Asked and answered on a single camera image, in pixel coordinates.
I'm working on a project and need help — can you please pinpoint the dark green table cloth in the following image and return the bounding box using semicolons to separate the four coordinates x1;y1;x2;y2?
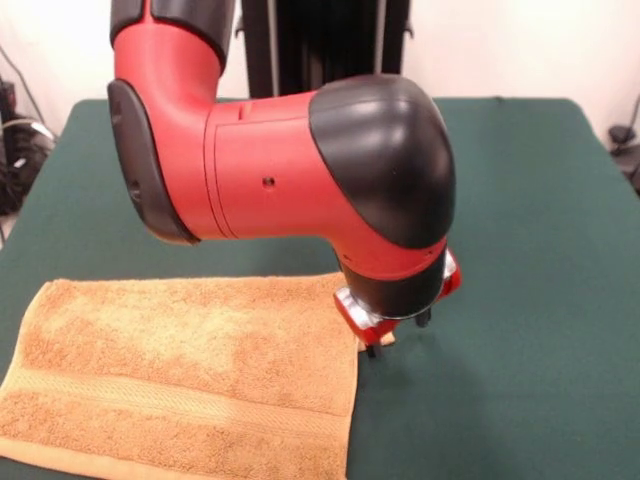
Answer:
0;96;640;480

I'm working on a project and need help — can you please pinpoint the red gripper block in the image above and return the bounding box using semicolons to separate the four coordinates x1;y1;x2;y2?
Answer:
333;248;464;362

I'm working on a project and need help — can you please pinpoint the dark stand foot with knob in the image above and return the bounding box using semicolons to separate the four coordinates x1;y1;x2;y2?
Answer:
606;123;640;197
0;74;57;217

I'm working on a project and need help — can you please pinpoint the tan terry towel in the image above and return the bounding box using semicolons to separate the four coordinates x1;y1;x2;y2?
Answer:
0;272;401;480

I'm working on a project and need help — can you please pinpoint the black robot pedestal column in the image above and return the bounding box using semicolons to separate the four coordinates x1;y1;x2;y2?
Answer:
232;0;416;99

